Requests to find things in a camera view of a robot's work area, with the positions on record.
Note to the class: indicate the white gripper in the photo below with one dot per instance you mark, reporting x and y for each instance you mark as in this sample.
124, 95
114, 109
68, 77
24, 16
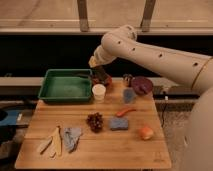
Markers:
100, 57

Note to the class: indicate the black eraser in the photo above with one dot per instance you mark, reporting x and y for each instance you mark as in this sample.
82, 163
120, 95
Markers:
100, 73

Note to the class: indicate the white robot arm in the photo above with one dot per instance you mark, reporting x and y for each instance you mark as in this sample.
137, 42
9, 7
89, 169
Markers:
189, 69

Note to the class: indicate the white paper cup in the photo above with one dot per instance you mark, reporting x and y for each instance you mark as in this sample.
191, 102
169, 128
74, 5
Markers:
99, 92

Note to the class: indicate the small metal cup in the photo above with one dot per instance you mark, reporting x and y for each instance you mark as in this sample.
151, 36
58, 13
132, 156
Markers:
127, 79

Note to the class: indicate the blue transparent cup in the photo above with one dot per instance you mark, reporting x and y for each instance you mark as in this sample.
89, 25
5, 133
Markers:
128, 95

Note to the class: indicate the brown bowl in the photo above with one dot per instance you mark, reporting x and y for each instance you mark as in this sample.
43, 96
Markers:
107, 82

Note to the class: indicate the green plastic tray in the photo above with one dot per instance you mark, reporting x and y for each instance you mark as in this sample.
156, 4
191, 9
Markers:
66, 86

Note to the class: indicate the orange carrot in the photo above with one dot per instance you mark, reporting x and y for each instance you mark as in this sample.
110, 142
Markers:
124, 111

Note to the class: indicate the dark red grape bunch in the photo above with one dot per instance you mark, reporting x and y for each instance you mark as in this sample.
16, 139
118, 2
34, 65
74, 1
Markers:
95, 122

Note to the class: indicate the blue sponge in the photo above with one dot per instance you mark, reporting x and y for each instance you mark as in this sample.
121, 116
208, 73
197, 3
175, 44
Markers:
118, 123

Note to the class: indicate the blue grey cloth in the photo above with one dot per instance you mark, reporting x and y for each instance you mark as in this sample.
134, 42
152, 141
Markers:
71, 137

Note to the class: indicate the orange round fruit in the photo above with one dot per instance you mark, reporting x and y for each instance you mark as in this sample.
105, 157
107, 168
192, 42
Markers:
146, 132

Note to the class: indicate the yellow wooden utensils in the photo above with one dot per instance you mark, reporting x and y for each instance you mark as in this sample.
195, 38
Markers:
54, 142

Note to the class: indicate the blue object at left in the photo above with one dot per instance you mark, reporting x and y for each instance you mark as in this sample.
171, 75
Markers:
9, 117

